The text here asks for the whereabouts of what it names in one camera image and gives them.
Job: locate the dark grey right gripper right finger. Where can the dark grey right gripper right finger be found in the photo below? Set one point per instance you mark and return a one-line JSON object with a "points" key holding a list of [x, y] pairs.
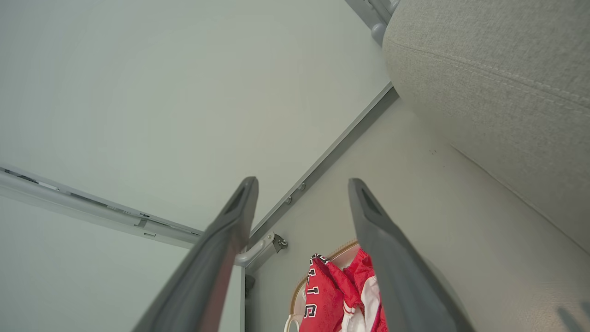
{"points": [[401, 286]]}

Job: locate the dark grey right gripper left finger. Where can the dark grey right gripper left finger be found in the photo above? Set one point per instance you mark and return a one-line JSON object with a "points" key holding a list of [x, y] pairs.
{"points": [[207, 276]]}

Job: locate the red basketball jersey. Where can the red basketball jersey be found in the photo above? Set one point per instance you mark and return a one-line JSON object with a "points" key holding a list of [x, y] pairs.
{"points": [[327, 295]]}

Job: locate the grey fabric sofa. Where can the grey fabric sofa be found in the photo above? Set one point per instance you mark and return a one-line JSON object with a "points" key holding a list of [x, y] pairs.
{"points": [[498, 92]]}

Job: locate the grey partition support foot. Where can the grey partition support foot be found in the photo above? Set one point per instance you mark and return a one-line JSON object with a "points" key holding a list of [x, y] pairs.
{"points": [[251, 252], [378, 33]]}

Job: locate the black caster wheel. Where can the black caster wheel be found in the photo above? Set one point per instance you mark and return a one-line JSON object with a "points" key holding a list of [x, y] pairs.
{"points": [[279, 243]]}

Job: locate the white laundry basket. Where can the white laundry basket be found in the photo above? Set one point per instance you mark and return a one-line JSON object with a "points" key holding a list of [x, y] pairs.
{"points": [[298, 302]]}

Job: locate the aluminium partition post with bracket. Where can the aluminium partition post with bracket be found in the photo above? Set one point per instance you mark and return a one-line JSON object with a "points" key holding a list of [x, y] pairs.
{"points": [[92, 207]]}

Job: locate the aluminium partition base rail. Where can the aluminium partition base rail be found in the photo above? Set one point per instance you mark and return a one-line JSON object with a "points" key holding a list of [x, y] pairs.
{"points": [[322, 166]]}

